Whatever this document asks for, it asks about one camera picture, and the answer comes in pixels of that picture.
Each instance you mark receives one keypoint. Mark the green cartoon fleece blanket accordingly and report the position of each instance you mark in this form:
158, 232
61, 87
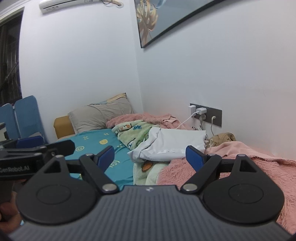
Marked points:
132, 134

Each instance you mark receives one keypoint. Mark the white charger plug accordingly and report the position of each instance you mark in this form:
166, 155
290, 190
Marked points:
201, 111

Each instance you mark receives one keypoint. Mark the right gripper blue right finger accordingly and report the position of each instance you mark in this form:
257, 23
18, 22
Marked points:
195, 158

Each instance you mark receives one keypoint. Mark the yellow pillow behind grey pillow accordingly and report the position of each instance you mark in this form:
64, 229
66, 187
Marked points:
122, 95

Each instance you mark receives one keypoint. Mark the person's left hand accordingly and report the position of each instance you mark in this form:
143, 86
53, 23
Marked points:
10, 216

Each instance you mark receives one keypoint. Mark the white polo shirt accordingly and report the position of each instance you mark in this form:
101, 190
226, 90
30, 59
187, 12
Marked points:
164, 145

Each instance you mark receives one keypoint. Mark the tan stuffed toy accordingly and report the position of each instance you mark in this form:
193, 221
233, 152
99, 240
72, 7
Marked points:
219, 139

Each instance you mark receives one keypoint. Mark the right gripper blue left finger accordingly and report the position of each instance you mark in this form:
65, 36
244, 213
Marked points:
105, 158

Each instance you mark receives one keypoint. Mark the blue covered chair right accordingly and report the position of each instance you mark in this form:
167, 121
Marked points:
28, 117

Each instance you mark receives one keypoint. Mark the leaf painting in black frame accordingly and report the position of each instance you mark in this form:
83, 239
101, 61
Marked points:
155, 18

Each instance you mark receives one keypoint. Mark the white wall air conditioner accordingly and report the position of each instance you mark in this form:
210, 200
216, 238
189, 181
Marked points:
52, 5

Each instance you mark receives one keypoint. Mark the dark wall outlet panel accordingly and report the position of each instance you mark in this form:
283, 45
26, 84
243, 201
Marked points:
213, 115

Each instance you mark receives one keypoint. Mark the mustard yellow headboard cushion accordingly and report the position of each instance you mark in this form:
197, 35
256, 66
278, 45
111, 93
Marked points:
63, 127

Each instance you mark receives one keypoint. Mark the dark window with bars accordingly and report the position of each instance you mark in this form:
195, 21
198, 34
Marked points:
10, 74

